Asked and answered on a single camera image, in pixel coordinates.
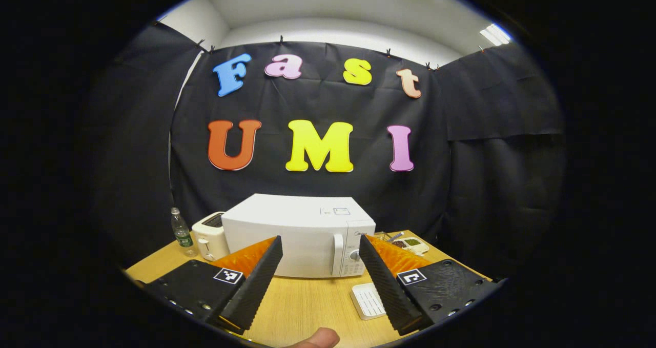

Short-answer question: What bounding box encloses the white toaster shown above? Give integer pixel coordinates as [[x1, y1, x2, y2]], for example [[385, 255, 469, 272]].
[[192, 212, 230, 262]]

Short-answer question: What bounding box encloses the small white plastic tray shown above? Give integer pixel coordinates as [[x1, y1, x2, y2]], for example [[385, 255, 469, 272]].
[[351, 282, 388, 321]]

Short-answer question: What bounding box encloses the divided white seasoning dish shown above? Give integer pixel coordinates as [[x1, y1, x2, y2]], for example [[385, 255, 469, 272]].
[[392, 237, 430, 255]]

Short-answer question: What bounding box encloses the black backdrop cloth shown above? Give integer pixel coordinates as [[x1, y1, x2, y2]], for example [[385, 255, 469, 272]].
[[90, 23, 567, 282]]

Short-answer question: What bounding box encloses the clear plastic water bottle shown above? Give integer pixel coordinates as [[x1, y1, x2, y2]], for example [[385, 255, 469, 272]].
[[171, 207, 197, 257]]

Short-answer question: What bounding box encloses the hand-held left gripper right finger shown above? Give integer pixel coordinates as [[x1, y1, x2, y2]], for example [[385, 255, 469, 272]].
[[359, 234, 500, 337]]

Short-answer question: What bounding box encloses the white microwave oven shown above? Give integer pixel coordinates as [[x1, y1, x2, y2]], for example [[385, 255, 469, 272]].
[[221, 193, 376, 278]]

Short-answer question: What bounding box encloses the small ceiling light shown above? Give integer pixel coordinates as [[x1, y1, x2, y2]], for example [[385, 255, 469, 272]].
[[480, 24, 511, 46]]

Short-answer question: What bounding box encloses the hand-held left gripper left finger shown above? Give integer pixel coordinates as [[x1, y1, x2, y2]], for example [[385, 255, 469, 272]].
[[143, 235, 283, 334]]

